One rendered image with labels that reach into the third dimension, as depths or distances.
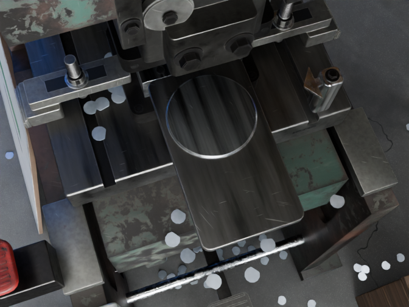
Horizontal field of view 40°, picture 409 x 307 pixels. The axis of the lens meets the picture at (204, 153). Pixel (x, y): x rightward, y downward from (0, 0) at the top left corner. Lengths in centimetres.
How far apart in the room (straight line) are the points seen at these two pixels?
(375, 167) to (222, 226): 32
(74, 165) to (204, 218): 22
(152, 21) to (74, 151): 32
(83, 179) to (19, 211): 78
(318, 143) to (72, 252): 42
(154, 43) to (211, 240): 25
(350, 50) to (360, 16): 13
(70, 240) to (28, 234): 70
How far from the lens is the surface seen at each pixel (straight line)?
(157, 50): 66
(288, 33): 88
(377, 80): 177
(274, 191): 74
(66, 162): 84
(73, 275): 86
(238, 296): 133
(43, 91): 84
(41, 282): 81
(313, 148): 92
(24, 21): 49
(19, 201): 160
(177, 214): 86
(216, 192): 73
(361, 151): 94
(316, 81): 80
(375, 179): 93
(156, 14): 58
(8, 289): 76
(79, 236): 87
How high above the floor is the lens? 148
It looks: 69 degrees down
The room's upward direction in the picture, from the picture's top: 5 degrees clockwise
